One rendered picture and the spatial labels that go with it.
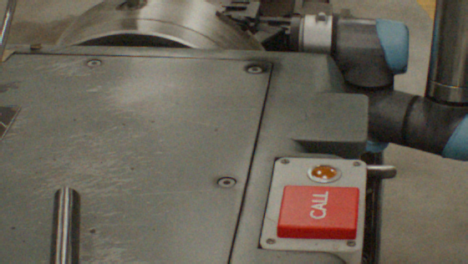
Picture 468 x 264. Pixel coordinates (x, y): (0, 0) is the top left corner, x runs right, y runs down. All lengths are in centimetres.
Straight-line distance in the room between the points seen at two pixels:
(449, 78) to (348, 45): 15
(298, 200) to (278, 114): 16
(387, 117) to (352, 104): 49
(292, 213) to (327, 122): 17
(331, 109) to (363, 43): 47
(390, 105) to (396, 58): 7
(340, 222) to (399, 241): 219
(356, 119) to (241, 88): 12
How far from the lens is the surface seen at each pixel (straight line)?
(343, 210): 78
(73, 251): 74
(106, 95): 98
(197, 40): 117
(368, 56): 142
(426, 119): 142
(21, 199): 84
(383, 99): 145
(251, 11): 146
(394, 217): 307
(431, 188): 322
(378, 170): 193
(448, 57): 139
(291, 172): 85
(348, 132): 91
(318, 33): 142
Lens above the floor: 170
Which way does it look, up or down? 27 degrees down
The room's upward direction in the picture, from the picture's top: 1 degrees counter-clockwise
